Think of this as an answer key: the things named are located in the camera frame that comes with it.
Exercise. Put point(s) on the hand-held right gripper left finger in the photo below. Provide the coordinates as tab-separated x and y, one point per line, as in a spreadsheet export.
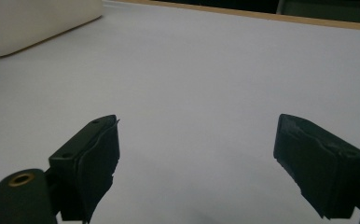
86	161

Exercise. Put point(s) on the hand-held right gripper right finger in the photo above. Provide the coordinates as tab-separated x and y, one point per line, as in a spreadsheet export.
318	165

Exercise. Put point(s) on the white plastic storage bin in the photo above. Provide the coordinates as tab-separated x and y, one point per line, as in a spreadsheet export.
35	21

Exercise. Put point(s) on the white table cover sheet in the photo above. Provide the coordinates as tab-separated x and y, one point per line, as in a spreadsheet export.
200	87

